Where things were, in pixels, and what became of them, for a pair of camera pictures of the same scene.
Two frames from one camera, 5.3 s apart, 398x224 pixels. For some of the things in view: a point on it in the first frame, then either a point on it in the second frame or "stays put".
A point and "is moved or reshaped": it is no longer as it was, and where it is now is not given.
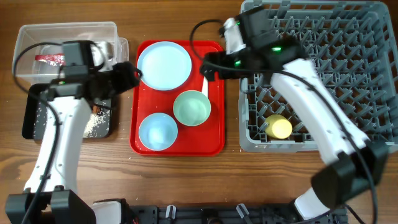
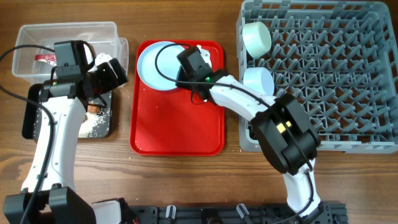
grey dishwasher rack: (353, 45) stays put
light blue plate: (165, 66) stays put
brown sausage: (96, 109) stays put
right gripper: (226, 73) to (180, 78)
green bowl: (191, 107) is moved or reshaped
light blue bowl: (158, 131) to (259, 79)
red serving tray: (181, 121) stays put
